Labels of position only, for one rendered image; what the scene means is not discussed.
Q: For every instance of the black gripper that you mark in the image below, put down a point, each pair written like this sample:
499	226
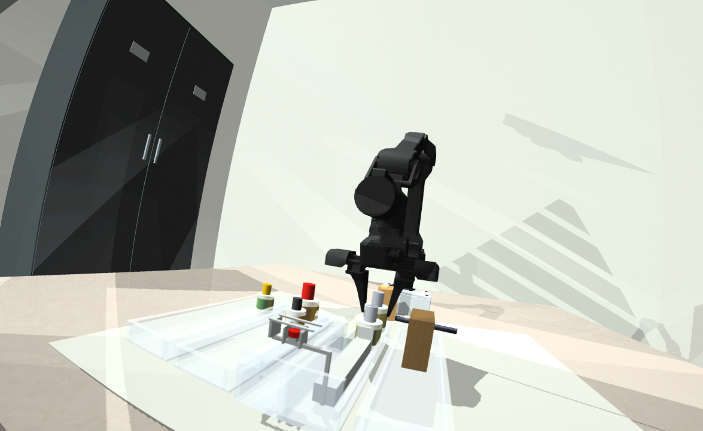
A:
421	269

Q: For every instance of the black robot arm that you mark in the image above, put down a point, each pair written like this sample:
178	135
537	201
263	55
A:
380	196

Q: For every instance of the green jar with yellow lid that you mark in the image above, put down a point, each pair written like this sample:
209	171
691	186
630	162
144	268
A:
265	299

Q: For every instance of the black cylindrical rod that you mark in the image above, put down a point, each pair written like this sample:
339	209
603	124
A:
437	327

